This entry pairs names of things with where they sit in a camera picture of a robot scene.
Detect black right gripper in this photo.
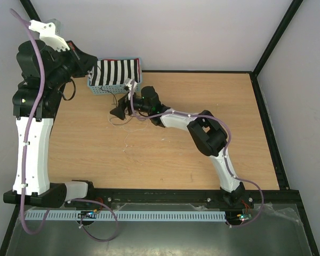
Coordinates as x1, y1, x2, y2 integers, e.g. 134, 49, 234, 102
110, 89, 151, 121

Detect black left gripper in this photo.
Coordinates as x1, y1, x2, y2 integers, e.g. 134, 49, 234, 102
45, 41, 97, 90

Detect white zip tie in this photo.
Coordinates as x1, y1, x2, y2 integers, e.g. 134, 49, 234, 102
122, 126, 149, 153

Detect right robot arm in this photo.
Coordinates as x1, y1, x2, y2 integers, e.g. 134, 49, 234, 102
110, 86, 245, 207

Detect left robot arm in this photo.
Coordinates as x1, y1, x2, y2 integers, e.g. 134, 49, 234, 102
3, 40, 98, 208

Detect light blue plastic basket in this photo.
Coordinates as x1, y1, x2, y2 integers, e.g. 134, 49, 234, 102
87, 57, 142, 95

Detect black white striped cloth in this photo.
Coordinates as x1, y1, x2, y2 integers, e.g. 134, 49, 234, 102
89, 58, 141, 86

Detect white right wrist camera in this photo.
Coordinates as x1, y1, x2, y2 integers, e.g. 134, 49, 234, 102
124, 78, 138, 92

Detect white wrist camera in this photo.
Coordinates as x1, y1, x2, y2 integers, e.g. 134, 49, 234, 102
124, 78, 138, 92
28, 19, 70, 52

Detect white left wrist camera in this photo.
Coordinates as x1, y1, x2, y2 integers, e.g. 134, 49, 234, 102
28, 19, 70, 52

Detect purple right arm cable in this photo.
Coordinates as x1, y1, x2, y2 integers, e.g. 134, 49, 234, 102
129, 79, 265, 229

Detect light blue slotted cable duct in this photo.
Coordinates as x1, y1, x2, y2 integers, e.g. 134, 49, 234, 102
24, 211, 227, 222

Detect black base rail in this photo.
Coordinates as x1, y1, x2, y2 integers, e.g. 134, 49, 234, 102
18, 187, 301, 210

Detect black aluminium frame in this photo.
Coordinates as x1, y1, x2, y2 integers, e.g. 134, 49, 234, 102
3, 1, 318, 255

